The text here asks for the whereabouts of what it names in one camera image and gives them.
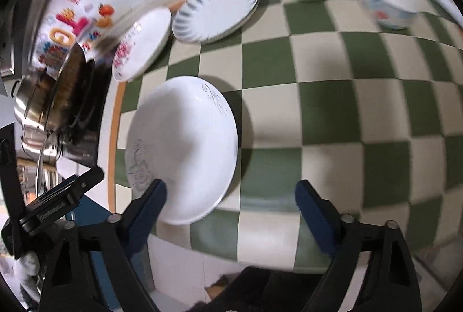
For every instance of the green checkered table mat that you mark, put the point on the green checkered table mat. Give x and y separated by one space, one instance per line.
372 118

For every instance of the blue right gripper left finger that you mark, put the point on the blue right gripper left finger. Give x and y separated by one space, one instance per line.
141 215

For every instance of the stainless steel pot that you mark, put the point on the stainless steel pot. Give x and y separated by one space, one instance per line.
36 110

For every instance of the white plate blue stripes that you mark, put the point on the white plate blue stripes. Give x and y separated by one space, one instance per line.
207 21

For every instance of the colourful printed box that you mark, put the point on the colourful printed box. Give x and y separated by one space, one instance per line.
66 22

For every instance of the white plate pink flowers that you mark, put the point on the white plate pink flowers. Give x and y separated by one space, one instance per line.
142 44

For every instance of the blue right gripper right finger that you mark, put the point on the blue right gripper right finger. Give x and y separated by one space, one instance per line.
323 220

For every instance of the white plate grey floral print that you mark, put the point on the white plate grey floral print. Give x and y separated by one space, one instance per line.
184 134

